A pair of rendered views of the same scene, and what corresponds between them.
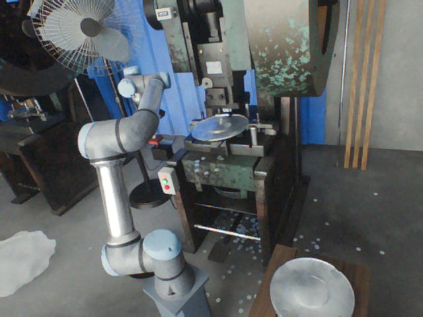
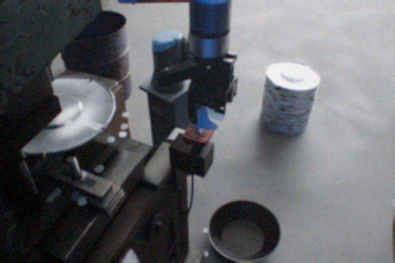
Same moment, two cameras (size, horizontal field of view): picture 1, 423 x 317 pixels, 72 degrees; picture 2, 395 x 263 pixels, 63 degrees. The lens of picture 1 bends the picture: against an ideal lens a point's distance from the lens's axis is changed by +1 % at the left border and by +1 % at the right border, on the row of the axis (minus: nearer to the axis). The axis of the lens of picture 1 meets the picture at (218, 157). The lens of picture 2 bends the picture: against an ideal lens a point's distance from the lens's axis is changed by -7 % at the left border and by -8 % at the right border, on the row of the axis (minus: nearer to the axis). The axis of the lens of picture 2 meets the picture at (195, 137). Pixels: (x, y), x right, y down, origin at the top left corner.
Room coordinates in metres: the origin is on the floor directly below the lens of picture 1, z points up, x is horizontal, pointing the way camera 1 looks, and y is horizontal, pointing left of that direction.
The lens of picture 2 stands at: (1.97, 0.24, 1.28)
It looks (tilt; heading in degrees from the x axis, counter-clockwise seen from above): 43 degrees down; 175
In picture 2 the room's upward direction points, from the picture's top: straight up
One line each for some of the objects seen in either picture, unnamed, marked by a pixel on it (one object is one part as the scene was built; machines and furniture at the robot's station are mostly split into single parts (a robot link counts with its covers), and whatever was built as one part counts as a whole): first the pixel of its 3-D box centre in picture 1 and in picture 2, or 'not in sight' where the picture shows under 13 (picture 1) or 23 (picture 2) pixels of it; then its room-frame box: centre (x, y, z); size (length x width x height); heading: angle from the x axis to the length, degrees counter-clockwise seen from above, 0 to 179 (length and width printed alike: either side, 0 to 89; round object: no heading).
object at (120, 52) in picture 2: not in sight; (97, 60); (0.11, -0.18, 0.24); 0.42 x 0.42 x 0.48
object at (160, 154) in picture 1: (164, 160); (191, 169); (1.37, 0.29, 0.62); 0.10 x 0.06 x 0.20; 61
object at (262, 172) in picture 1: (287, 160); not in sight; (1.41, -0.40, 0.45); 0.92 x 0.12 x 0.90; 151
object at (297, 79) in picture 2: not in sight; (293, 74); (0.48, 0.91, 0.31); 0.29 x 0.29 x 0.01
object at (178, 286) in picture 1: (172, 273); (167, 73); (0.73, 0.24, 0.50); 0.15 x 0.15 x 0.10
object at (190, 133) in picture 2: (157, 144); (197, 143); (1.38, 0.31, 0.72); 0.07 x 0.06 x 0.08; 151
